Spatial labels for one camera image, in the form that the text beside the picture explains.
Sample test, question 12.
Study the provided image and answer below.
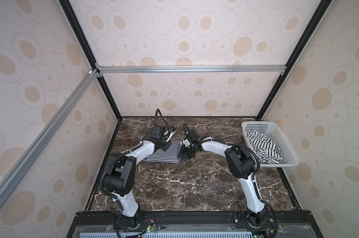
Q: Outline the blue white striped tank top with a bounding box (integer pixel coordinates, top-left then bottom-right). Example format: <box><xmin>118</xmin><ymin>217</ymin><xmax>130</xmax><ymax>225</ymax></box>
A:
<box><xmin>144</xmin><ymin>140</ymin><xmax>182</xmax><ymax>164</ymax></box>

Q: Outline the black white striped tank top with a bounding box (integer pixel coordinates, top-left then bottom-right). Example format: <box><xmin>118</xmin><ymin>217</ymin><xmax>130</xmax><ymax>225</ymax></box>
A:
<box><xmin>247</xmin><ymin>130</ymin><xmax>283</xmax><ymax>164</ymax></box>

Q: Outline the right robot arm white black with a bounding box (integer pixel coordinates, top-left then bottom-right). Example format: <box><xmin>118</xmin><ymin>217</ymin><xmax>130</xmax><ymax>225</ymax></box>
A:
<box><xmin>181</xmin><ymin>129</ymin><xmax>269</xmax><ymax>228</ymax></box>

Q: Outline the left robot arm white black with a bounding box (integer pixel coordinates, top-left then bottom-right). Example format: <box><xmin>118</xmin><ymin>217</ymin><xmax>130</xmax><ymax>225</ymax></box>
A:
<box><xmin>99</xmin><ymin>126</ymin><xmax>176</xmax><ymax>229</ymax></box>

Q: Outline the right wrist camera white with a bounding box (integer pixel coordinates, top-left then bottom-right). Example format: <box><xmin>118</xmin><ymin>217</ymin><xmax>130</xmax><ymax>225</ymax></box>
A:
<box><xmin>182</xmin><ymin>138</ymin><xmax>191</xmax><ymax>147</ymax></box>

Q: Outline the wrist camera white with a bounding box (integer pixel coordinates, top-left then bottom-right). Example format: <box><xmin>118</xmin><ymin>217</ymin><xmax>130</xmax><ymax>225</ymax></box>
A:
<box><xmin>182</xmin><ymin>138</ymin><xmax>191</xmax><ymax>147</ymax></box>
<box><xmin>164</xmin><ymin>127</ymin><xmax>176</xmax><ymax>142</ymax></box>

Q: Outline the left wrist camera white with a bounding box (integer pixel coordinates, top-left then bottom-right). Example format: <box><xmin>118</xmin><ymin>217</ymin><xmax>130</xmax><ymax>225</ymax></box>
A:
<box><xmin>164</xmin><ymin>127</ymin><xmax>176</xmax><ymax>142</ymax></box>

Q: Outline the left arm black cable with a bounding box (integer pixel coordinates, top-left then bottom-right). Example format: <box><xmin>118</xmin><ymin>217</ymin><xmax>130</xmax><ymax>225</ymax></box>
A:
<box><xmin>99</xmin><ymin>108</ymin><xmax>172</xmax><ymax>200</ymax></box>

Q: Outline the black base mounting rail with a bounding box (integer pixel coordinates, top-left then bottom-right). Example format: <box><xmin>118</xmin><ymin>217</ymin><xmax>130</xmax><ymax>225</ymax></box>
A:
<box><xmin>67</xmin><ymin>210</ymin><xmax>322</xmax><ymax>238</ymax></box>

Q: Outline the horizontal aluminium back rail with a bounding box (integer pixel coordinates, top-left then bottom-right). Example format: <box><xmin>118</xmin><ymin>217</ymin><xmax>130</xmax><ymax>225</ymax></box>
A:
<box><xmin>98</xmin><ymin>65</ymin><xmax>287</xmax><ymax>73</ymax></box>

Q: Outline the left black corner post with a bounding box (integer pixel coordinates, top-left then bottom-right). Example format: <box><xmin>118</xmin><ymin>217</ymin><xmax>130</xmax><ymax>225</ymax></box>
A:
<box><xmin>58</xmin><ymin>0</ymin><xmax>123</xmax><ymax>121</ymax></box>

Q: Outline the black corner post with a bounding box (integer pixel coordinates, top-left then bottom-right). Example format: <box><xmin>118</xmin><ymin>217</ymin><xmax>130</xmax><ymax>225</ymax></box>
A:
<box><xmin>58</xmin><ymin>0</ymin><xmax>123</xmax><ymax>121</ymax></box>
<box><xmin>256</xmin><ymin>0</ymin><xmax>334</xmax><ymax>121</ymax></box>

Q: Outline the diagonal aluminium left rail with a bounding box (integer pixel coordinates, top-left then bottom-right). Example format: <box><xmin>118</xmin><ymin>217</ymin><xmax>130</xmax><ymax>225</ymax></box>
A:
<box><xmin>0</xmin><ymin>68</ymin><xmax>100</xmax><ymax>210</ymax></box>

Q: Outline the right black corner post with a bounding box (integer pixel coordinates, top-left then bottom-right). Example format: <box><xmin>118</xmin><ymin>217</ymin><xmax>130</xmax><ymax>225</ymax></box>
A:
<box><xmin>256</xmin><ymin>0</ymin><xmax>334</xmax><ymax>121</ymax></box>

